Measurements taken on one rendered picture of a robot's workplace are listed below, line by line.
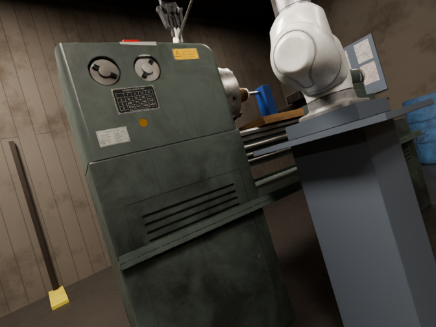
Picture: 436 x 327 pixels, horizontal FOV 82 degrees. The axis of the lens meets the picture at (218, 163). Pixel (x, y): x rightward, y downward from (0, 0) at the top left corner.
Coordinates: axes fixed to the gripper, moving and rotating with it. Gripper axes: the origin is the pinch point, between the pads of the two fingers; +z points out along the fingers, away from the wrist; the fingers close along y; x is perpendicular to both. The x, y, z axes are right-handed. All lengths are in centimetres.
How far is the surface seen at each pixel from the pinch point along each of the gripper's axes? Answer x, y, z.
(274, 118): -6, 38, 48
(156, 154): -14, -30, 52
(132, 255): -18, -48, 81
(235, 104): -1.3, 19.9, 36.1
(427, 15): 24, 374, -42
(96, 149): -14, -48, 46
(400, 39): 57, 370, -29
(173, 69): -13.9, -13.7, 21.4
